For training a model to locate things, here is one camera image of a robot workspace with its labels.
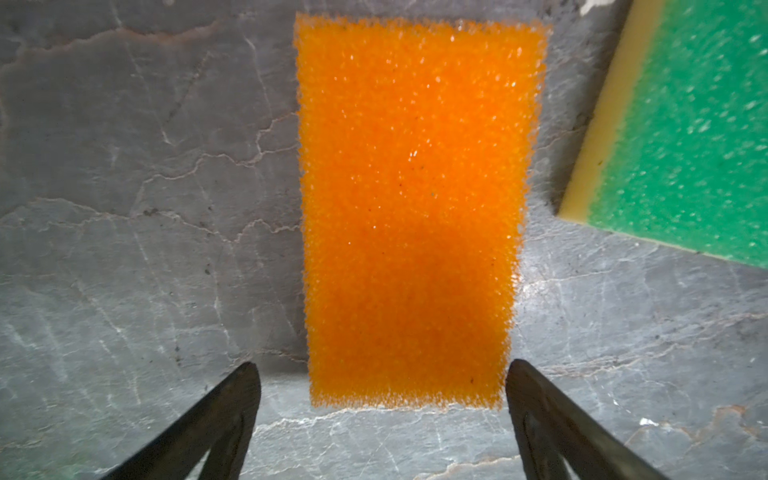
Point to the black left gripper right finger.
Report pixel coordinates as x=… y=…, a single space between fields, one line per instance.
x=555 y=436

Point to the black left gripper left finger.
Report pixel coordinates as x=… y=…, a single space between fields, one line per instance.
x=216 y=431

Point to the bright green sponge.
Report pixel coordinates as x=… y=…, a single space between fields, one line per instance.
x=676 y=150

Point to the orange sponge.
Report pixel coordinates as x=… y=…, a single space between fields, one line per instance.
x=415 y=144

